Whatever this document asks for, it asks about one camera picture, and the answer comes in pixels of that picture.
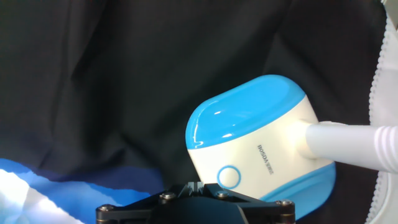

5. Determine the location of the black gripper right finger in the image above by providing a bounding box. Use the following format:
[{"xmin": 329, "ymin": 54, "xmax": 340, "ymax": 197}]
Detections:
[{"xmin": 198, "ymin": 182, "xmax": 296, "ymax": 224}]

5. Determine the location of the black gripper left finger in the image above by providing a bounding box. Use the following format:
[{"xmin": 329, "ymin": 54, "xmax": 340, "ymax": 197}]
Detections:
[{"xmin": 95, "ymin": 182, "xmax": 196, "ymax": 224}]

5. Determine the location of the blue and white desk lamp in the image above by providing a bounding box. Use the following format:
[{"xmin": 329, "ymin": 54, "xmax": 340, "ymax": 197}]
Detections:
[{"xmin": 185, "ymin": 74, "xmax": 398, "ymax": 220}]

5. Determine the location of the black cloth with blue print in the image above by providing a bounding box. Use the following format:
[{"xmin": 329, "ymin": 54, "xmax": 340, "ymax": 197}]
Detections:
[{"xmin": 0, "ymin": 0, "xmax": 398, "ymax": 224}]

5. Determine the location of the light grey cloth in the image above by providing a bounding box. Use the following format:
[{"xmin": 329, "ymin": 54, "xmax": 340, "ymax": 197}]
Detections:
[{"xmin": 364, "ymin": 14, "xmax": 398, "ymax": 224}]

